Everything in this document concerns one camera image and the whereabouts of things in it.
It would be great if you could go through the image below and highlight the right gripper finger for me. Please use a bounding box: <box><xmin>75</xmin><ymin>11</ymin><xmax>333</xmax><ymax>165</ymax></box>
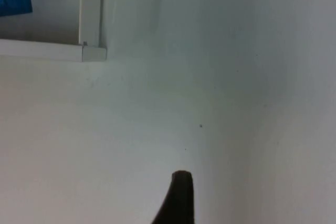
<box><xmin>151</xmin><ymin>170</ymin><xmax>196</xmax><ymax>224</ymax></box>

